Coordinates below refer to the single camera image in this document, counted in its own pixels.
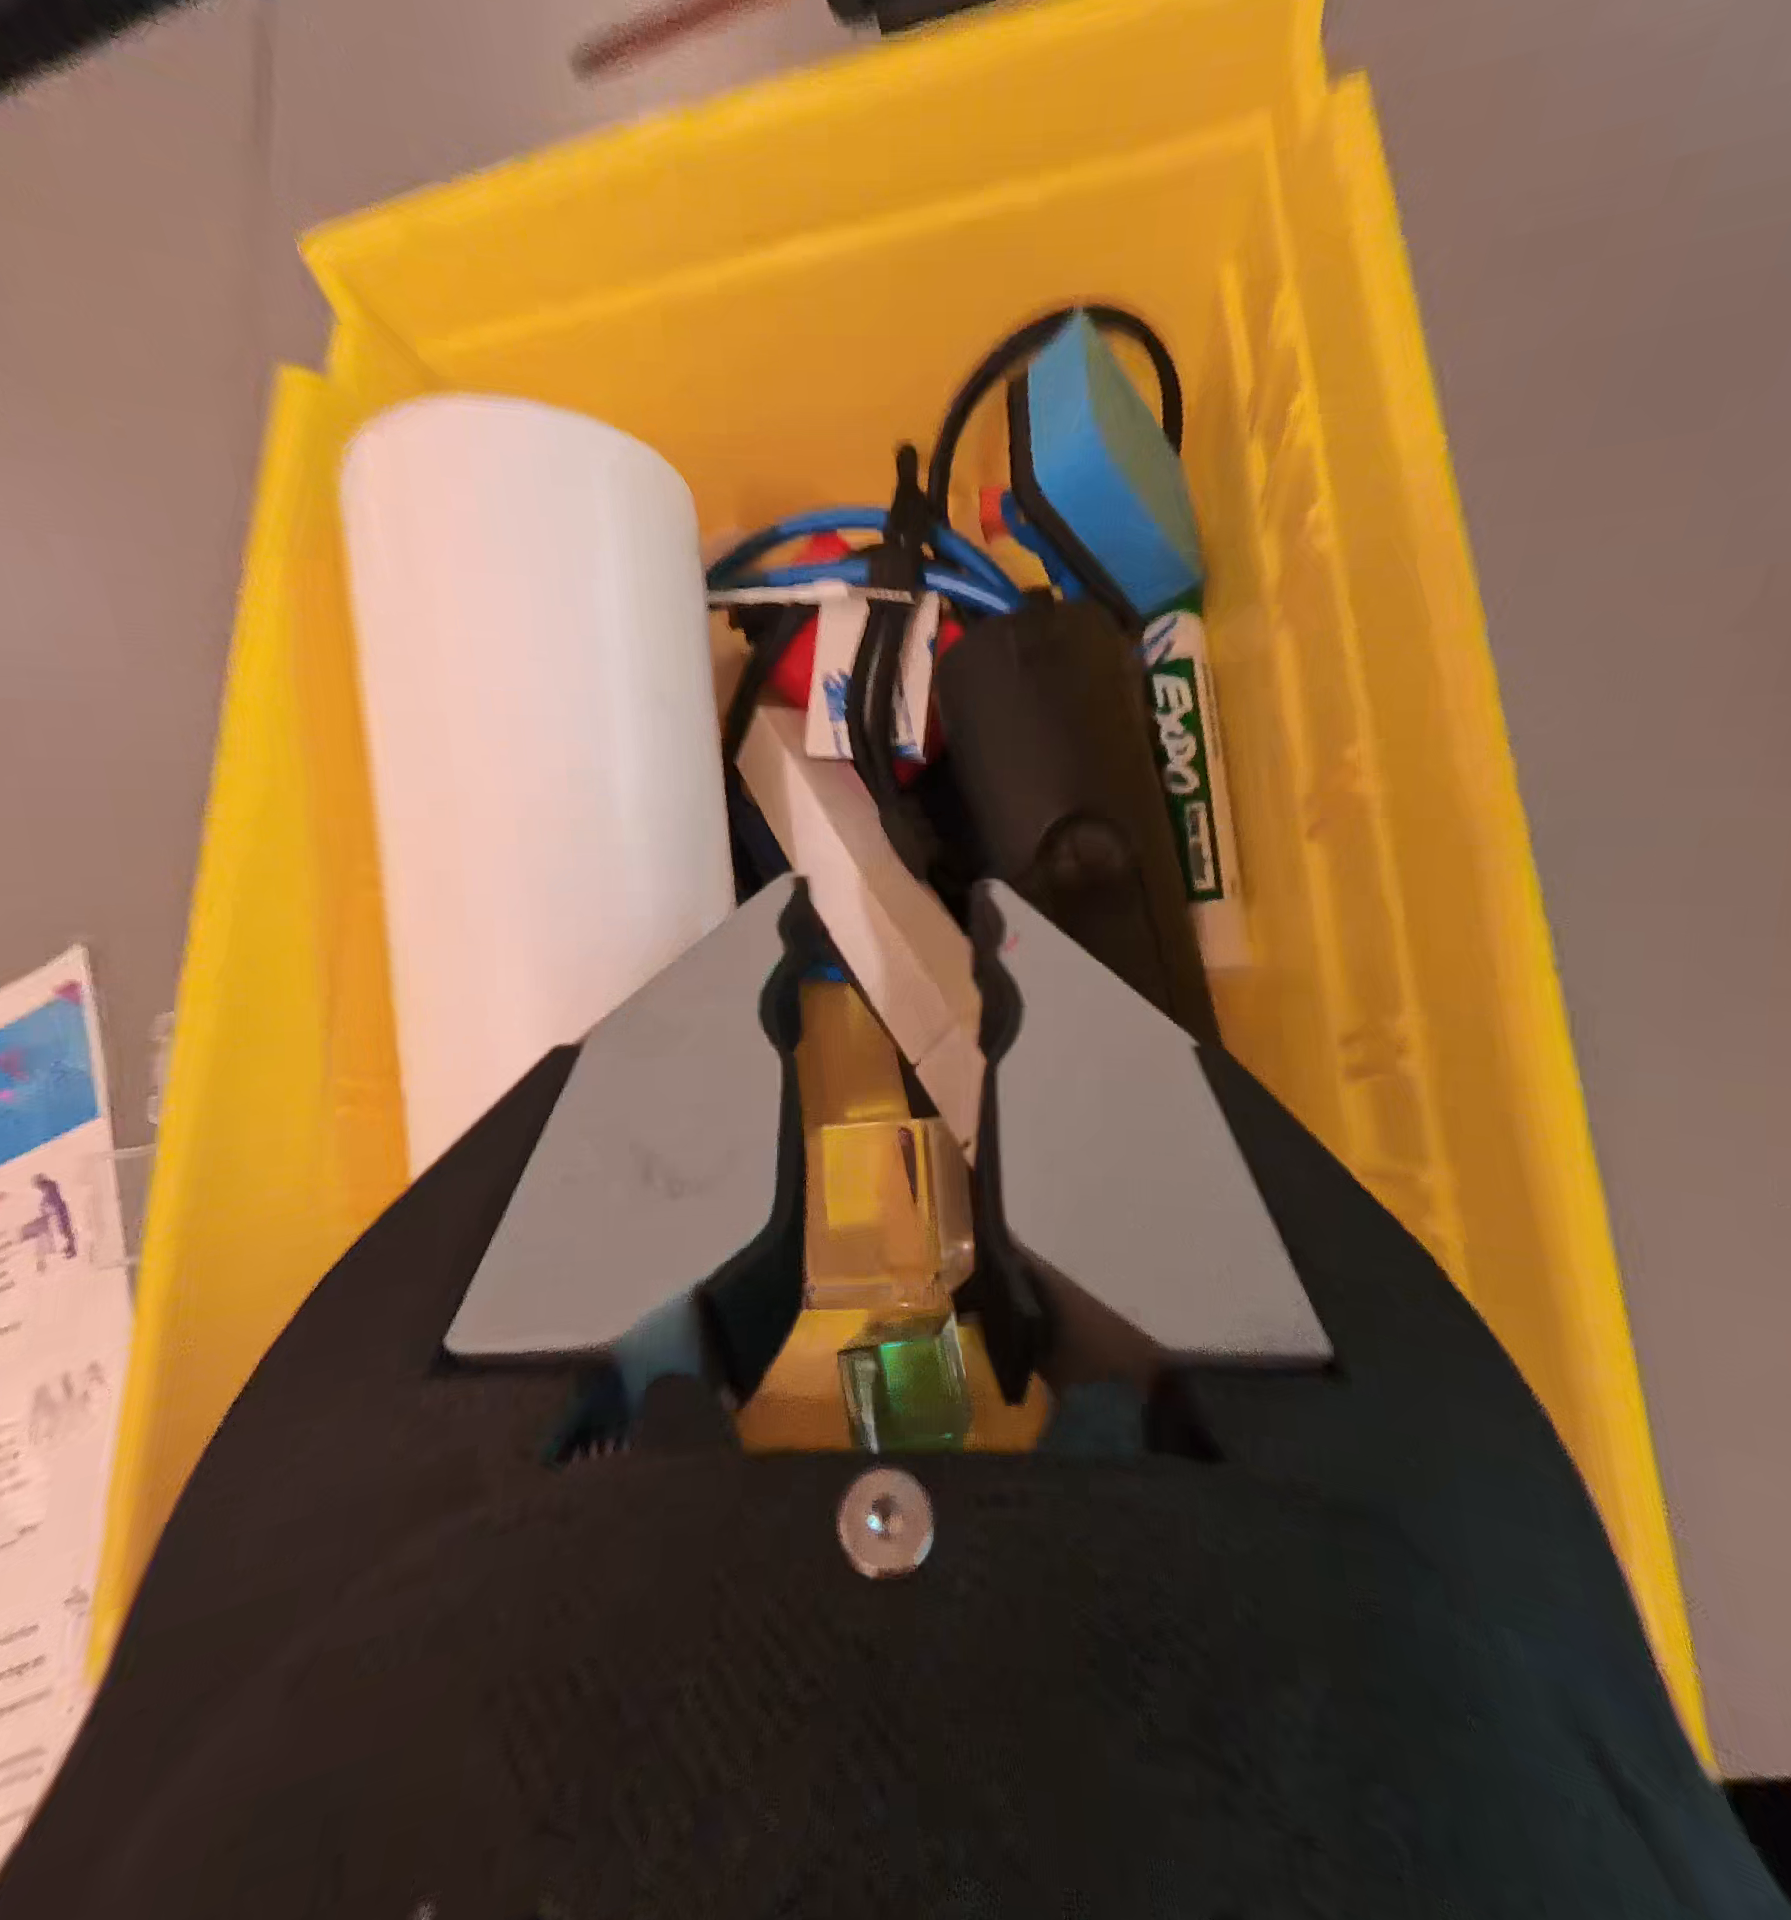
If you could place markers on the green dry-erase marker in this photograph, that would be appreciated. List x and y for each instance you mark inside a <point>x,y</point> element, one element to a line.
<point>1185,781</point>

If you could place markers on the blue whiteboard eraser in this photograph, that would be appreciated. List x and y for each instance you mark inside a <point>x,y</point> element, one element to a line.
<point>1102,464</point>

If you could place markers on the white foam block strip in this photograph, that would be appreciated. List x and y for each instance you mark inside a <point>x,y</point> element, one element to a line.
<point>871,886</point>

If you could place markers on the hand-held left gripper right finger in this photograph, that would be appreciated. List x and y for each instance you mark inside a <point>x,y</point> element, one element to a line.
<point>1153,1187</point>

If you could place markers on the red round object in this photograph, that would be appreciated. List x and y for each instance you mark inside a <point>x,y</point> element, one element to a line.
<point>790,679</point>

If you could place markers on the black computer mouse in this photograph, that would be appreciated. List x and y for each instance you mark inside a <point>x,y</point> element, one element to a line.
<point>1046,733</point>

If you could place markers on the yellow plastic bin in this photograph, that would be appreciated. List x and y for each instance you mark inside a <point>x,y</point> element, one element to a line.
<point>831,302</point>

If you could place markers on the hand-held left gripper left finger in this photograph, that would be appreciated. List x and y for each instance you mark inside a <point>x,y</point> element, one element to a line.
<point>636,1156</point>

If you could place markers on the printed leaflet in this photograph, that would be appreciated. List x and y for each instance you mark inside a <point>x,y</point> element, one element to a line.
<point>9,1421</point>

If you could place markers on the white paper roll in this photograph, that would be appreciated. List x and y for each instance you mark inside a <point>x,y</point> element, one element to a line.
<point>533,720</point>

